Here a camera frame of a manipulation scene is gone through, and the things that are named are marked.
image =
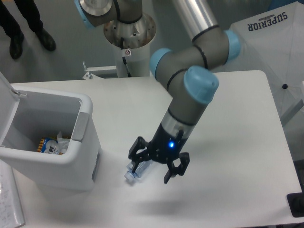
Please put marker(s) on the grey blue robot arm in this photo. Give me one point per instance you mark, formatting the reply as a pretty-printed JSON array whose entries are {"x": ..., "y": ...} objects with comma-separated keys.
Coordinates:
[{"x": 186, "y": 74}]

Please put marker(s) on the blue yellow snack packet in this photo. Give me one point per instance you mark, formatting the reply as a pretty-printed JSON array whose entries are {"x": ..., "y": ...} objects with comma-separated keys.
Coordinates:
[{"x": 49, "y": 146}]

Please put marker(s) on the clear plastic wrapper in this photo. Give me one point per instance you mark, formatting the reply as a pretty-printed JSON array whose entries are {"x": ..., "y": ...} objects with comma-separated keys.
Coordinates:
[{"x": 63, "y": 143}]

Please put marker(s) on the white open trash can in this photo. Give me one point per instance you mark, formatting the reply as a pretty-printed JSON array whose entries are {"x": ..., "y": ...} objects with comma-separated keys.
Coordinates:
[{"x": 28, "y": 114}]

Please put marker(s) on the black device at table edge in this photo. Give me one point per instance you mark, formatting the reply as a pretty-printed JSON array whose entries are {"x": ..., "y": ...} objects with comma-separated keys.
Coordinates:
[{"x": 296, "y": 204}]

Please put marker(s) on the white pedestal base frame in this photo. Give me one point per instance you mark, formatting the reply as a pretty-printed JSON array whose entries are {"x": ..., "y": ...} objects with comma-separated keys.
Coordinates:
[{"x": 99, "y": 72}]

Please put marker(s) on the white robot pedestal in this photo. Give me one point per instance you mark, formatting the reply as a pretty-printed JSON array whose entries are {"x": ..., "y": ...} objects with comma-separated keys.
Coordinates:
[{"x": 131, "y": 45}]

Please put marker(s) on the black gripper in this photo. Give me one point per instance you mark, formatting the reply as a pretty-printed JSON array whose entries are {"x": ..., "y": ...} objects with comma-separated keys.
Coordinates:
[{"x": 164, "y": 148}]

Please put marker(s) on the clear plastic water bottle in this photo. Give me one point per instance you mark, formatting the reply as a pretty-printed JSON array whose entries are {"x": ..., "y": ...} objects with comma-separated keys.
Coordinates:
[{"x": 139, "y": 172}]

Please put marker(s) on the person's right black shoe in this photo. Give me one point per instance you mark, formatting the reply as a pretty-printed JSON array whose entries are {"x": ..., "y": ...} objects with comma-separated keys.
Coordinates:
[{"x": 16, "y": 46}]

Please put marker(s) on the white umbrella with lettering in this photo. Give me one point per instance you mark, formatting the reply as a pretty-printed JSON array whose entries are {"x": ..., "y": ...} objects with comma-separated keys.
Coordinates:
[{"x": 273, "y": 42}]

